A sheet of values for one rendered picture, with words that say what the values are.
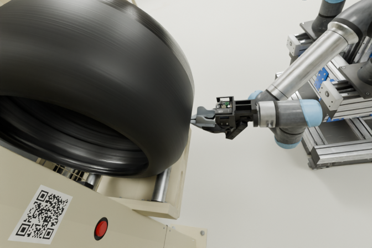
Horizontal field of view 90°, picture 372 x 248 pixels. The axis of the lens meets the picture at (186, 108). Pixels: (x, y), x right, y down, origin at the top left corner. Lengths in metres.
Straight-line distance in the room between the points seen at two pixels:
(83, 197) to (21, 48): 0.29
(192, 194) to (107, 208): 1.11
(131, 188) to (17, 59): 0.61
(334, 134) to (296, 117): 1.08
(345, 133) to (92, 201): 1.53
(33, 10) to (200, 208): 1.44
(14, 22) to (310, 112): 0.62
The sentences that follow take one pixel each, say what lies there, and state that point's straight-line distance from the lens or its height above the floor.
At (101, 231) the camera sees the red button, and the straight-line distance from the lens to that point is 0.54.
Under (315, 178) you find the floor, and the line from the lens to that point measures 1.67.
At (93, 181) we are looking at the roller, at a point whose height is 0.91.
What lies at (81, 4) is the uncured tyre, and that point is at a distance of 0.44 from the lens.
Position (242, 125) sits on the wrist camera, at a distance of 0.57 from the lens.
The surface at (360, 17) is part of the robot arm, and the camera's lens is 0.73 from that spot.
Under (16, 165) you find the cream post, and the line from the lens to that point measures 0.38.
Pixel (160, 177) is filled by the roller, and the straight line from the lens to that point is 0.66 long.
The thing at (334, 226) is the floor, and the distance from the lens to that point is 1.61.
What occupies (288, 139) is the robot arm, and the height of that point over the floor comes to 0.96.
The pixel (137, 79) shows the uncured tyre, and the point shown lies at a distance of 0.34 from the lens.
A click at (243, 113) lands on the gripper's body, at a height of 1.07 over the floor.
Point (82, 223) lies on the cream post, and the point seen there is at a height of 1.13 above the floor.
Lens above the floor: 1.50
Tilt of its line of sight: 48 degrees down
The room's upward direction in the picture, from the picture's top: 21 degrees counter-clockwise
